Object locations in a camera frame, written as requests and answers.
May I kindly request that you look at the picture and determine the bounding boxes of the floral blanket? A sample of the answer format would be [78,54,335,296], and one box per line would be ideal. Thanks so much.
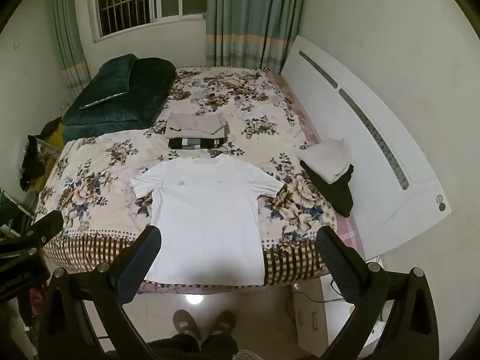
[34,67,338,275]

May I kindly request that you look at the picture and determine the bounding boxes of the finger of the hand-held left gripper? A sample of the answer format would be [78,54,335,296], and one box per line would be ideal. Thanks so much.
[0,210,64,257]

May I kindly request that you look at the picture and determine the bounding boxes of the white folded garment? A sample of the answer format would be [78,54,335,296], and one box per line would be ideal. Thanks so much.
[297,139,353,184]

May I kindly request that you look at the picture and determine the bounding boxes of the black cable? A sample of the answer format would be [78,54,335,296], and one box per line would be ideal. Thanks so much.
[298,275,347,304]

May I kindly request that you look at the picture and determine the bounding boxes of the white t-shirt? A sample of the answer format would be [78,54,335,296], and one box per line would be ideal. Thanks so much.
[130,154,284,285]

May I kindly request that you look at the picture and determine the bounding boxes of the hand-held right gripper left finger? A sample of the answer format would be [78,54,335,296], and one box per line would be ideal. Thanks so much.
[37,225,163,360]

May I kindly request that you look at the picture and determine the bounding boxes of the narrow blue-grey curtain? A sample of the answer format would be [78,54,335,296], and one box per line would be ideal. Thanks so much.
[47,0,91,100]

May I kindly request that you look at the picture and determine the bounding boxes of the black striped folded garment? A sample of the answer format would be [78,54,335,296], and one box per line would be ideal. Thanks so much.
[168,137,226,150]

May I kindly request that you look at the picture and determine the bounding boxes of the person's legs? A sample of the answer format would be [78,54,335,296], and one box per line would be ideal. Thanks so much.
[148,332,239,360]

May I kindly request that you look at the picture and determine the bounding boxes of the white nightstand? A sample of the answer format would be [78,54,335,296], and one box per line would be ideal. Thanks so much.
[292,281,361,357]

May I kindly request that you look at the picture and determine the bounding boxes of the beige folded garment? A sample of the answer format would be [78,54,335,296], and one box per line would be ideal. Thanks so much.
[166,113,228,140]

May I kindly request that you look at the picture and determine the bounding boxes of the wide blue-grey curtain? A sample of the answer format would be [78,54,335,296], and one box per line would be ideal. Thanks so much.
[205,0,309,76]

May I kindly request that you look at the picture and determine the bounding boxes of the white headboard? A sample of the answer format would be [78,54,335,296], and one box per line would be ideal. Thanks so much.
[280,35,452,261]

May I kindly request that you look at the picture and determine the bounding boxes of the dark green quilt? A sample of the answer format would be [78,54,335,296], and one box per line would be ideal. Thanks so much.
[62,54,177,144]

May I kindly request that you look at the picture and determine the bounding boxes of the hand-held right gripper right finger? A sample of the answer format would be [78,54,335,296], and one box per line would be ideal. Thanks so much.
[316,226,440,360]

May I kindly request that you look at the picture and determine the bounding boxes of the black hanging clothes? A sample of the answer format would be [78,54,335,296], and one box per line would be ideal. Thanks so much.
[19,135,49,192]

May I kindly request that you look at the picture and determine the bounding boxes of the barred window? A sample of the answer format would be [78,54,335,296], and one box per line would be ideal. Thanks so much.
[92,0,208,43]

